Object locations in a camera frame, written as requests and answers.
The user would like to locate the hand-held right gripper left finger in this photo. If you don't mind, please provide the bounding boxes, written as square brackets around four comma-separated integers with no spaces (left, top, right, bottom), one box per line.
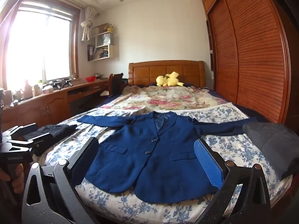
[21,136,100,224]

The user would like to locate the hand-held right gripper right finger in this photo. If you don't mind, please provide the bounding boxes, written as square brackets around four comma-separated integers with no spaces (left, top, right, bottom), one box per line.
[194,138,271,224]

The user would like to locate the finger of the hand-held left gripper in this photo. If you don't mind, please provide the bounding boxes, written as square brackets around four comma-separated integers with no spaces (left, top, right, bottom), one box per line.
[0,133,52,157]
[0,123,39,143]

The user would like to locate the blue suit jacket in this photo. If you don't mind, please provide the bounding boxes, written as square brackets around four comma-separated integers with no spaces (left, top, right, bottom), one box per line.
[77,111,260,203]

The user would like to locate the person's left hand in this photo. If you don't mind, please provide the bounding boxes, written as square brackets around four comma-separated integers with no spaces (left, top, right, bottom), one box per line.
[0,163,25,194]

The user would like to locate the dark folded garment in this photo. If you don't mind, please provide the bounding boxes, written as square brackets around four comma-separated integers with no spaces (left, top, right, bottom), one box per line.
[38,124,78,141]

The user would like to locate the blue floral bed sheet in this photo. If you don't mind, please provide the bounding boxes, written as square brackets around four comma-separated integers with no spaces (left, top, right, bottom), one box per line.
[44,103,293,224]

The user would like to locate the long wooden desk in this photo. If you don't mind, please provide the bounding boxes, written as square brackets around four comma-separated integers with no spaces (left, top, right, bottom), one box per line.
[0,78,110,131]

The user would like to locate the brown bottle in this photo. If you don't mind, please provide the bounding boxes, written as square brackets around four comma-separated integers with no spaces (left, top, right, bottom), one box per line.
[23,79,33,99]

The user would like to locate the black tool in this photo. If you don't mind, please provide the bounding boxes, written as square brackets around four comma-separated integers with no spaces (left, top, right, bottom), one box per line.
[53,78,73,90]

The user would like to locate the grey garment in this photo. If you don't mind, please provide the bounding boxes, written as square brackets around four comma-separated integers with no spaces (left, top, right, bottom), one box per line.
[242,121,299,181]

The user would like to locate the dark wooden chair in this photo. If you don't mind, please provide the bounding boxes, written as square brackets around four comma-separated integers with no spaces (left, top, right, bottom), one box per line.
[108,73,124,96]

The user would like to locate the pink floral quilt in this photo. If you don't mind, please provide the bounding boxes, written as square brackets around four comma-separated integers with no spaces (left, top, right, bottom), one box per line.
[98,84,230,111]

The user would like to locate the wooden framed window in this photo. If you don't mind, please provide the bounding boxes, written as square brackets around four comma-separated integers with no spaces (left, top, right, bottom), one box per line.
[0,0,81,91]

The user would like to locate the yellow plush toy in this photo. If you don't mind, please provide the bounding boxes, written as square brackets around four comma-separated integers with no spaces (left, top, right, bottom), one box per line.
[156,71,185,87]

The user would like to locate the row of books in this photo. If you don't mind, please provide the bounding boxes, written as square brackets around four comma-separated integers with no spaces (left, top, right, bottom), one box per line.
[87,45,109,60]

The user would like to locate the wooden bed headboard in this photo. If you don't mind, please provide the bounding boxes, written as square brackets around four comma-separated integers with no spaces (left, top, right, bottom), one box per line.
[128,60,206,89]

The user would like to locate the wooden slatted wardrobe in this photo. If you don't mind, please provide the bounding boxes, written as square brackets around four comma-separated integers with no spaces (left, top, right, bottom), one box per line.
[202,0,292,124]

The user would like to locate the white paper bag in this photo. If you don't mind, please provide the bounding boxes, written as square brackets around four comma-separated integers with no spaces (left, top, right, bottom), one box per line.
[100,33,112,45]

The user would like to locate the tied white curtain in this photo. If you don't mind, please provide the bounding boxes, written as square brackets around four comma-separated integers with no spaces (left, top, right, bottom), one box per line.
[81,6,98,41]

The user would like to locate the white wall shelf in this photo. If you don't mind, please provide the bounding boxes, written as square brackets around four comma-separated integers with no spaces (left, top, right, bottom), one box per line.
[87,23,117,61]

